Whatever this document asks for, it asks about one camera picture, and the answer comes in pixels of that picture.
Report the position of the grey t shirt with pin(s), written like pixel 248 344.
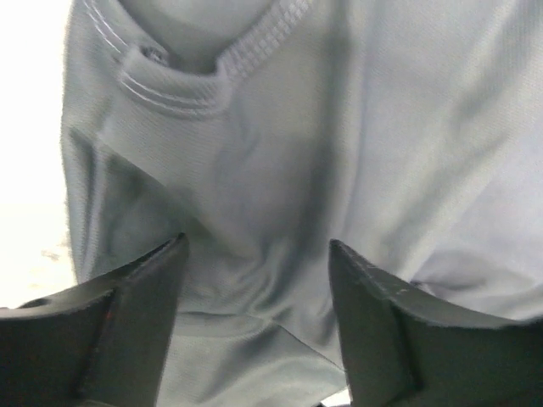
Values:
pixel 410 130

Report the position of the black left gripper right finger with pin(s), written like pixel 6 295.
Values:
pixel 402 346

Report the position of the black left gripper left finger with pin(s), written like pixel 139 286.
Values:
pixel 101 343

